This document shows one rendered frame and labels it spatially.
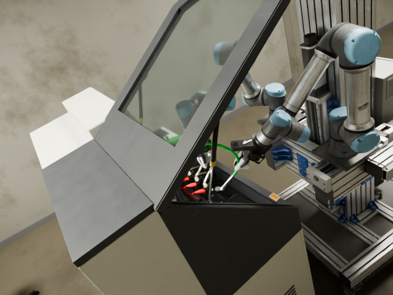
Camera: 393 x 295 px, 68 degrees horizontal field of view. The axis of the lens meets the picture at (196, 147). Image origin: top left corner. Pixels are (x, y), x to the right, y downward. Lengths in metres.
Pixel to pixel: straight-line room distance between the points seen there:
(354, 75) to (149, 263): 1.01
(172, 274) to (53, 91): 2.68
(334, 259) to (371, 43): 1.42
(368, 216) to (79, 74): 2.96
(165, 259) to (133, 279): 0.12
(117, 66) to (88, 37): 0.41
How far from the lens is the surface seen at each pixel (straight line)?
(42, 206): 4.06
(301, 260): 1.81
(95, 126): 1.55
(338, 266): 2.18
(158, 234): 1.03
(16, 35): 3.41
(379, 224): 2.41
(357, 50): 1.20
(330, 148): 1.63
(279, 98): 1.85
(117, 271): 1.04
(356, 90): 1.30
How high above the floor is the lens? 2.09
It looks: 33 degrees down
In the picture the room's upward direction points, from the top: 22 degrees counter-clockwise
